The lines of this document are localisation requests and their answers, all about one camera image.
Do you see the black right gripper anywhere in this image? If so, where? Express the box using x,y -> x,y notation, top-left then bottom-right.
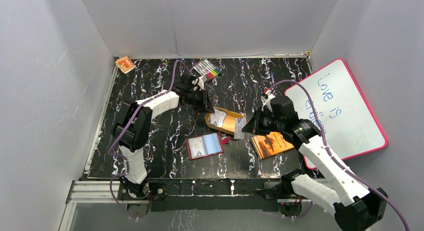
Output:
241,106 -> 284,136

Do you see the yellow oval tray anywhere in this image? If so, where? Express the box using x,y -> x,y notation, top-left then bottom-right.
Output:
204,106 -> 245,136

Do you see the red leather card holder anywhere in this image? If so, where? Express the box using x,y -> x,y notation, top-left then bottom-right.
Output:
185,132 -> 231,160

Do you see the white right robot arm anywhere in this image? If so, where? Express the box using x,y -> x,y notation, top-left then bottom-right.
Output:
242,93 -> 387,231

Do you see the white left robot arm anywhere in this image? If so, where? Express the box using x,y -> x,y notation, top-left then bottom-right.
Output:
107,73 -> 214,199

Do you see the silver VIP card stack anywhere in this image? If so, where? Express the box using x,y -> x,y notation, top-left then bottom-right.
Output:
209,108 -> 227,128

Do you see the small orange card box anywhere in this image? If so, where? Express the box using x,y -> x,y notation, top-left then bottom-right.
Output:
115,56 -> 136,74

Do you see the orange paperback book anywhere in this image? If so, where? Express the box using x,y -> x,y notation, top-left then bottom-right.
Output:
250,132 -> 294,160

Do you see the pack of coloured markers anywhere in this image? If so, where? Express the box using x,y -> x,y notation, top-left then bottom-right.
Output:
193,59 -> 222,81

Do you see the pink framed whiteboard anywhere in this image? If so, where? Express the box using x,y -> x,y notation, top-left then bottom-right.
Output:
285,58 -> 388,160

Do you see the black aluminium base frame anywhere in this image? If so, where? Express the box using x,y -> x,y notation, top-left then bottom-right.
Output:
66,178 -> 365,219

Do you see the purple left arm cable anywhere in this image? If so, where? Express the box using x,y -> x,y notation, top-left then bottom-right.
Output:
107,59 -> 193,220

